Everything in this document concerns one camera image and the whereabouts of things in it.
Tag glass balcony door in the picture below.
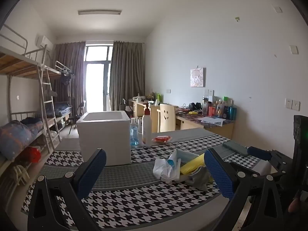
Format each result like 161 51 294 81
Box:
83 44 113 112

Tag red bag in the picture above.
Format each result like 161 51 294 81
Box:
23 146 41 163

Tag cartoon wall picture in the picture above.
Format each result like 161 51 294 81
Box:
190 67 204 87

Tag printed papers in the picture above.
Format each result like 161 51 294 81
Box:
200 117 227 127

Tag ceiling light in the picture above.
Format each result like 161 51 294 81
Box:
78 10 122 16

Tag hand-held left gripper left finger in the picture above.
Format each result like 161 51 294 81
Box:
27 148 107 231

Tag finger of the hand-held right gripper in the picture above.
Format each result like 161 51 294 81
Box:
247 146 294 174

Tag dark hanging clothes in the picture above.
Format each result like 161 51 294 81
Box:
60 71 75 85

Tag houndstooth tablecloth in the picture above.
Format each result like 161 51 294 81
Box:
22 127 284 231

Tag wooden desk with patterned cover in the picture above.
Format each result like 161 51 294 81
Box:
176 108 235 140

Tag person's right hand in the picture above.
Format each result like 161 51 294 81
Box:
288 193 303 213

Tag double wall switch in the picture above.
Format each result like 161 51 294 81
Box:
285 98 300 109

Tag wooden chair with smiley face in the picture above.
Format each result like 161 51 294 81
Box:
157 103 179 133

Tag yellow green plastic bag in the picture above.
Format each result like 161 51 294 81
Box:
180 153 205 175

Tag white foam box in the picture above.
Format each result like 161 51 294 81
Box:
76 111 132 166

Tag white air conditioner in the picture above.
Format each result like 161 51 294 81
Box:
36 36 53 51

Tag grey sock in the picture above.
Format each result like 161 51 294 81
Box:
185 166 213 192

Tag metal bed ladder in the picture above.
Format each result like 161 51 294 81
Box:
38 65 62 147

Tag red snack packet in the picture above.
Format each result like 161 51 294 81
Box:
151 135 172 144

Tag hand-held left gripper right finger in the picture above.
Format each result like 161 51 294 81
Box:
204 148 285 231

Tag metal bunk bed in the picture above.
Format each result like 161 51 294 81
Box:
0 24 60 198
46 61 75 130

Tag dark grey case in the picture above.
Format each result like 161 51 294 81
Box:
223 141 249 157

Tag white spray bottle red pump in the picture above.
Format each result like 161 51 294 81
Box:
142 103 152 147

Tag blue checked bedding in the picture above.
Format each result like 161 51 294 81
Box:
53 102 73 117

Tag blue liquid bottle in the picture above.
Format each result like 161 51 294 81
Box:
130 118 139 147

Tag brown curtain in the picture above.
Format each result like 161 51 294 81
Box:
109 41 146 112
52 41 86 116

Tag black folding chair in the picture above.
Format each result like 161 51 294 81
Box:
69 100 86 135

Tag blue patterned quilt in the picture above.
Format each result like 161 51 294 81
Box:
0 117 44 160

